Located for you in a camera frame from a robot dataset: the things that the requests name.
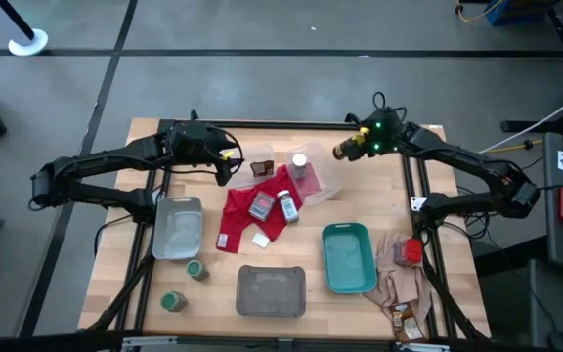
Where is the green-lid spice jar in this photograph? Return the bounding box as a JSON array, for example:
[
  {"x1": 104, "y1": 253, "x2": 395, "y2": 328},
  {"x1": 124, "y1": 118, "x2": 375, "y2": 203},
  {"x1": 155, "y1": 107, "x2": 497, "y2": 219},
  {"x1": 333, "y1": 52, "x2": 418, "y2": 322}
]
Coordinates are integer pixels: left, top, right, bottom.
[
  {"x1": 185, "y1": 258, "x2": 211, "y2": 283},
  {"x1": 159, "y1": 290, "x2": 189, "y2": 314}
]

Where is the deep clear plastic bin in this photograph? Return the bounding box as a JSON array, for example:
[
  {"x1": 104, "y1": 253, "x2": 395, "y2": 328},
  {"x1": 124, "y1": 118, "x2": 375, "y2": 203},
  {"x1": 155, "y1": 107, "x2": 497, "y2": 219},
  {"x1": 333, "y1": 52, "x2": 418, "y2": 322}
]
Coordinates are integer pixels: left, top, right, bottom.
[{"x1": 284, "y1": 141, "x2": 344, "y2": 207}]

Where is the shallow clear plastic bin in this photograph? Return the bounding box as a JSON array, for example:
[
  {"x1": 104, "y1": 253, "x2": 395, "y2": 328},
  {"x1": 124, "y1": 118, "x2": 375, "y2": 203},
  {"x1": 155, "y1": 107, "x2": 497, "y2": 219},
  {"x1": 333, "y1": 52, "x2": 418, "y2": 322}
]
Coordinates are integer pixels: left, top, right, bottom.
[{"x1": 219, "y1": 143, "x2": 277, "y2": 190}]

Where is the smoked paprika tin red lid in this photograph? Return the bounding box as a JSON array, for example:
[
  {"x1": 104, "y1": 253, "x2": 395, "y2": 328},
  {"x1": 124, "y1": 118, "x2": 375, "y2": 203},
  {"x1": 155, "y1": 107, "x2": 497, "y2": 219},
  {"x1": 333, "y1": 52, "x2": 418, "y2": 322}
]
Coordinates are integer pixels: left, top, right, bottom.
[
  {"x1": 247, "y1": 190, "x2": 278, "y2": 223},
  {"x1": 393, "y1": 237, "x2": 425, "y2": 267}
]

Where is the yellow cable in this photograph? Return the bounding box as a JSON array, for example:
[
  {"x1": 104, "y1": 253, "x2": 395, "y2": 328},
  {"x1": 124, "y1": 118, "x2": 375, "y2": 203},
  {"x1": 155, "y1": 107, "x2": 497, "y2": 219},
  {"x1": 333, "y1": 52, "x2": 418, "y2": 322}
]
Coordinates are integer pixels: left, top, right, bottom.
[
  {"x1": 455, "y1": 0, "x2": 505, "y2": 23},
  {"x1": 486, "y1": 120, "x2": 563, "y2": 154}
]

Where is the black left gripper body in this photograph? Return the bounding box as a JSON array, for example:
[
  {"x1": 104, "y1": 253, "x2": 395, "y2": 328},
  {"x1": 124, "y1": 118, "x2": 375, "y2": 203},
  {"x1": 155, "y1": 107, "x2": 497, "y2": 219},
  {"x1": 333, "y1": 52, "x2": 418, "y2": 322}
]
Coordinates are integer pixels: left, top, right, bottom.
[{"x1": 166, "y1": 120, "x2": 224, "y2": 166}]

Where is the teal plastic bin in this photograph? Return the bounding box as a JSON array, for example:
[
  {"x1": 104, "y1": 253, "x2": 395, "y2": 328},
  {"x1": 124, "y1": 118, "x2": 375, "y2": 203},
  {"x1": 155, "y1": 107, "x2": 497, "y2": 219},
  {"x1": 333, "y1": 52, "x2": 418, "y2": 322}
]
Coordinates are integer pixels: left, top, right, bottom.
[{"x1": 321, "y1": 222, "x2": 379, "y2": 295}]

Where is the white plastic bin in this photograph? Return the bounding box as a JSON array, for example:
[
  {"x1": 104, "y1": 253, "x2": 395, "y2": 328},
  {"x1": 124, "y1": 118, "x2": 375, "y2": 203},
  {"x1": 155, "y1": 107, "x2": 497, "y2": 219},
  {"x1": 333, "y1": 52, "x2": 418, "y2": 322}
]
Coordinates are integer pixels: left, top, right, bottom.
[{"x1": 152, "y1": 196, "x2": 205, "y2": 261}]

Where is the blue box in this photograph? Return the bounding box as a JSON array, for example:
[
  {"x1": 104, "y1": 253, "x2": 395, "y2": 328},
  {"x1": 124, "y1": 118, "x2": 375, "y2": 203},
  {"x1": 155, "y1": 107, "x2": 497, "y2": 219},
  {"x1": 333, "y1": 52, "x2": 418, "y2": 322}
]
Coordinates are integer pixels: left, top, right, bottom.
[{"x1": 485, "y1": 0, "x2": 557, "y2": 27}]

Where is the red cloth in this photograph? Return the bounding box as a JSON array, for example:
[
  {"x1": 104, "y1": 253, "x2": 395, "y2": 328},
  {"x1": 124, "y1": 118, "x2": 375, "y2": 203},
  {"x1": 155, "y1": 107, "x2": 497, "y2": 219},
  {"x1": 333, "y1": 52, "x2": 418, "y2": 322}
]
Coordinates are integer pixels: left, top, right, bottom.
[{"x1": 215, "y1": 163, "x2": 323, "y2": 255}]

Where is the brown spice packet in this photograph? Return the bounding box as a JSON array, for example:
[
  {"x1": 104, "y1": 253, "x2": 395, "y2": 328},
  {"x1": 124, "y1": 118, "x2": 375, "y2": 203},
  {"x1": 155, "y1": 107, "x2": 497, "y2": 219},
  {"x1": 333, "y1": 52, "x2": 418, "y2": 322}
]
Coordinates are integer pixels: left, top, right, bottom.
[
  {"x1": 249, "y1": 159, "x2": 276, "y2": 179},
  {"x1": 390, "y1": 302, "x2": 427, "y2": 343}
]

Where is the white cable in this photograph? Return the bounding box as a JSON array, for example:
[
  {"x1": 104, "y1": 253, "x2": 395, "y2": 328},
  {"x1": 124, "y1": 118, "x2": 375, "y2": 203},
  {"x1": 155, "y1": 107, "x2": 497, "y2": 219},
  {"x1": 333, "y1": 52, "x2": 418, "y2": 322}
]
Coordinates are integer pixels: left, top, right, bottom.
[{"x1": 478, "y1": 84, "x2": 563, "y2": 155}]

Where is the black aluminium table frame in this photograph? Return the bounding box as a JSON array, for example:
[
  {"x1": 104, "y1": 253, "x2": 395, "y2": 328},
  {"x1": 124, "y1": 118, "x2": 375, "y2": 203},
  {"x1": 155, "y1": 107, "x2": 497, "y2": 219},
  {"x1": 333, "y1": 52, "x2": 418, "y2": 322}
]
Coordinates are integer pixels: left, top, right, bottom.
[{"x1": 85, "y1": 108, "x2": 492, "y2": 346}]

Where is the black pole white base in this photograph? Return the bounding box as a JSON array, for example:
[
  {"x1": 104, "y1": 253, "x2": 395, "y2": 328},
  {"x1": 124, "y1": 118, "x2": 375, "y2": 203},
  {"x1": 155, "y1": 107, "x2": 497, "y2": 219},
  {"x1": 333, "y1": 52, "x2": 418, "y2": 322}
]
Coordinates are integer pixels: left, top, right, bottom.
[{"x1": 0, "y1": 0, "x2": 50, "y2": 58}]

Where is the silver aluminium extrusion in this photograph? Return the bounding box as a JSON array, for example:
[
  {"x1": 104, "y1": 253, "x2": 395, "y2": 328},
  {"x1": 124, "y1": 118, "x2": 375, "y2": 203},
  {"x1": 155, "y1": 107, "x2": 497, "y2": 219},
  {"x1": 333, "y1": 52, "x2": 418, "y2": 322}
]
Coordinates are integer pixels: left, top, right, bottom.
[
  {"x1": 392, "y1": 341, "x2": 452, "y2": 352},
  {"x1": 120, "y1": 335, "x2": 181, "y2": 352}
]

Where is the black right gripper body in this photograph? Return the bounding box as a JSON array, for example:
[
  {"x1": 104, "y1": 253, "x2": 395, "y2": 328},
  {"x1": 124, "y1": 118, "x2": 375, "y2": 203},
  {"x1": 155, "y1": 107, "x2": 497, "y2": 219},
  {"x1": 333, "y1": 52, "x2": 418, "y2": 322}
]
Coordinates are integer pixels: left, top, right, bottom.
[{"x1": 363, "y1": 112, "x2": 408, "y2": 156}]

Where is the beige cloth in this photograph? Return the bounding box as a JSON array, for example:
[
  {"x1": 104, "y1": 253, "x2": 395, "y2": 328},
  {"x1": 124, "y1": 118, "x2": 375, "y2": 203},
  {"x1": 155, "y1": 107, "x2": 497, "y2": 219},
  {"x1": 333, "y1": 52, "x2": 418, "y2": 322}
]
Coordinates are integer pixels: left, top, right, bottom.
[{"x1": 363, "y1": 232, "x2": 433, "y2": 324}]

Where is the white-lid seasoning jar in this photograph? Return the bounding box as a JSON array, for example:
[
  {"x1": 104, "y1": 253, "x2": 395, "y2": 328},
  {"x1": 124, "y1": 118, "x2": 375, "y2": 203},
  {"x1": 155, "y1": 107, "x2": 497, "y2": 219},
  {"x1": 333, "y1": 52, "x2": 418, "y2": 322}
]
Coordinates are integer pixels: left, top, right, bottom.
[
  {"x1": 290, "y1": 153, "x2": 309, "y2": 181},
  {"x1": 276, "y1": 189, "x2": 301, "y2": 226}
]

